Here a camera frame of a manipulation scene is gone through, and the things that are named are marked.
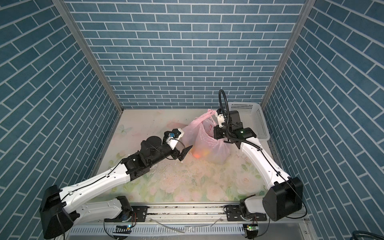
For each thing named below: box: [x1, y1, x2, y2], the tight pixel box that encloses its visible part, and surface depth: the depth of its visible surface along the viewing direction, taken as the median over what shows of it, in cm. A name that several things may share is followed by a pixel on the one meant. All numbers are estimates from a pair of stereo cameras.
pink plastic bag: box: [181, 109, 232, 165], surface depth 83 cm
